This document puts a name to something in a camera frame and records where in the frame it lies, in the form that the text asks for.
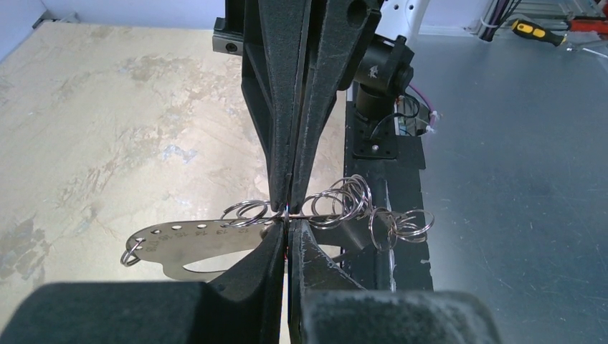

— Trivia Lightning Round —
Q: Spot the aluminium frame rail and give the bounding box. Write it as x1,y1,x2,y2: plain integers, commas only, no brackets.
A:
212,17,243,56

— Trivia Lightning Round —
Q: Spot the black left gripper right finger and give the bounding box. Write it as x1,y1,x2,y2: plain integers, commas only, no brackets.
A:
288,220,501,343

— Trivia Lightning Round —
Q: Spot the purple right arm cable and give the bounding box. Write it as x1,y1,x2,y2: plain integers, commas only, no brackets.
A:
408,84,440,134

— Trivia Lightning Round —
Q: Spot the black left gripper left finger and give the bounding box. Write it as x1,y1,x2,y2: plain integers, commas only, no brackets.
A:
1,224,285,343

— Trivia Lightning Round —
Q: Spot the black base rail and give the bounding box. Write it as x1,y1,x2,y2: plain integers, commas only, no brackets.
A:
343,101,433,291

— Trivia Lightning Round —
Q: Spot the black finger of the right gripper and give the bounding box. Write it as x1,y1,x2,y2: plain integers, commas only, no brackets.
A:
290,1,381,214
242,1,310,211

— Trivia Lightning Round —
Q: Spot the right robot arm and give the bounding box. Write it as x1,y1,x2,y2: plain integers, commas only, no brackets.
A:
214,1,500,343

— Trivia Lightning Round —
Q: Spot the yellow black screwdriver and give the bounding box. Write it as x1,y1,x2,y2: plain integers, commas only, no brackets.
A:
511,19,566,47

